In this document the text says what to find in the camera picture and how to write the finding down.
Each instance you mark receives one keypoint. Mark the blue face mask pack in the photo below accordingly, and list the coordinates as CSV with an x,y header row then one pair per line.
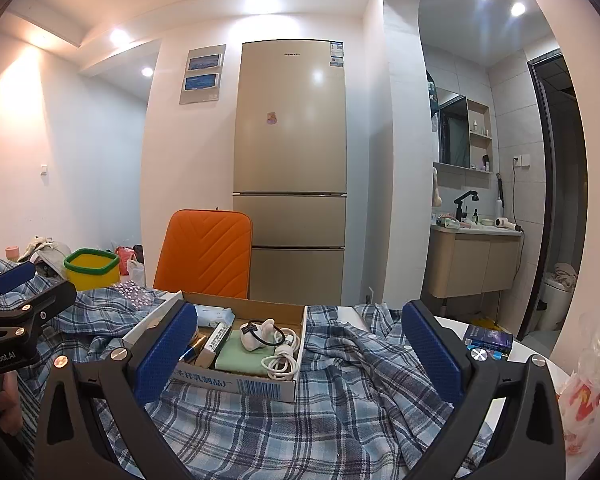
x,y
219,342

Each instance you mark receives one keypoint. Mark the black hair tool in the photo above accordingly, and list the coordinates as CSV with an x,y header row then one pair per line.
x,y
500,186

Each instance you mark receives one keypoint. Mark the person's left hand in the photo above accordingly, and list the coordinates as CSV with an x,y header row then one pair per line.
x,y
10,405

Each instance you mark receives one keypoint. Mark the plain white plastic bag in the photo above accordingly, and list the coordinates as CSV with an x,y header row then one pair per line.
x,y
136,275

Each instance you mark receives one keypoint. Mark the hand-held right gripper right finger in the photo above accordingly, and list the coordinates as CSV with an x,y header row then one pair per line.
x,y
430,355

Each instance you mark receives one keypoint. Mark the white hair dryer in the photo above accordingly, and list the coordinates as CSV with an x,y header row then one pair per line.
x,y
503,222

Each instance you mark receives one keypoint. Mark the blue wall picture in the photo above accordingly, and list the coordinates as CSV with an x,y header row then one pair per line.
x,y
206,59
201,87

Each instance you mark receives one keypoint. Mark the dark hanging cloth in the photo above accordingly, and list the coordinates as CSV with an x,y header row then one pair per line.
x,y
432,105

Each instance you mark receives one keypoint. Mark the white tissue pack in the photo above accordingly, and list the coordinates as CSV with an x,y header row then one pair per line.
x,y
215,315

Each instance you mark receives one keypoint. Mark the yellow bin with green rim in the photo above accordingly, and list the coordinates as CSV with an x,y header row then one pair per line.
x,y
92,275

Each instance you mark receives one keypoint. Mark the black faucet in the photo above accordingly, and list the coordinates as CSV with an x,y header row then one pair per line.
x,y
461,205

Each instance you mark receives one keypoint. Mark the black door frame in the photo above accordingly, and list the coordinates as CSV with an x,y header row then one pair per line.
x,y
542,185

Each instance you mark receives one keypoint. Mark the white wall socket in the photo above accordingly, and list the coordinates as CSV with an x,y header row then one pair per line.
x,y
520,160

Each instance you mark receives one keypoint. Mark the gold blue cigarette pack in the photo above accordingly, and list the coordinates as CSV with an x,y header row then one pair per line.
x,y
197,352

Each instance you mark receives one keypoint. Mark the blue plaid shirt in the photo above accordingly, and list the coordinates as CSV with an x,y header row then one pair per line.
x,y
305,435

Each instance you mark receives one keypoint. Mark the ceiling spotlight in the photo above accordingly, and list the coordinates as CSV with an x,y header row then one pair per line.
x,y
146,71
517,8

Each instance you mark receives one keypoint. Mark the pink fridge sticker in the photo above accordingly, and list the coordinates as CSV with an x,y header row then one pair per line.
x,y
271,118

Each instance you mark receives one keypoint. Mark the beige vanity cabinet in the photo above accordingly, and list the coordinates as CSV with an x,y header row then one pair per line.
x,y
470,260

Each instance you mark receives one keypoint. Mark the green cloth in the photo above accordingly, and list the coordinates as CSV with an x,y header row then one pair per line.
x,y
235,357

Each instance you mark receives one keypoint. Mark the dark blue box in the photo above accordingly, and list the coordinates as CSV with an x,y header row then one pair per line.
x,y
487,335

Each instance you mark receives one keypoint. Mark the pink cup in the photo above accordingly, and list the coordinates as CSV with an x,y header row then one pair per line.
x,y
12,252

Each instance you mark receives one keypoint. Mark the small blue packet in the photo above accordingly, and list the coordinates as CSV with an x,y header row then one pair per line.
x,y
497,354

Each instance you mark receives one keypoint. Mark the orange chair back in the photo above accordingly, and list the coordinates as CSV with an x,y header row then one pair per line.
x,y
205,255

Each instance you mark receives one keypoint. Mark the beige bag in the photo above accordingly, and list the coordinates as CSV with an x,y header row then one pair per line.
x,y
45,255

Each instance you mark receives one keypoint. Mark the silver studded bag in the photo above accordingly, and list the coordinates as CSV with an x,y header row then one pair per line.
x,y
134,294

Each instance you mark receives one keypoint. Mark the beige hanging toy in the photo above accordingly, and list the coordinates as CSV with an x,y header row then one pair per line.
x,y
436,187

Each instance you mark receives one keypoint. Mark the gold refrigerator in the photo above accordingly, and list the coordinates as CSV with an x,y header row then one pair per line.
x,y
290,135

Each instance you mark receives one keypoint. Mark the white plastic bag red print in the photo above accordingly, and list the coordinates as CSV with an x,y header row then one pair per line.
x,y
580,395

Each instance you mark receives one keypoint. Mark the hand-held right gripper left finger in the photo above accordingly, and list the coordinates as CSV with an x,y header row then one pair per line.
x,y
165,355

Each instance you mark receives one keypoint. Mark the mirror cabinet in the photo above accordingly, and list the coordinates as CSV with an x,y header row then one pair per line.
x,y
452,130

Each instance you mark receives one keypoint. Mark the cardboard box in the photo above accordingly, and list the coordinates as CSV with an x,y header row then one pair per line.
x,y
260,387

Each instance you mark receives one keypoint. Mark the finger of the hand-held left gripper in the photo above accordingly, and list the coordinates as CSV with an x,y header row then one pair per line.
x,y
50,300
15,275

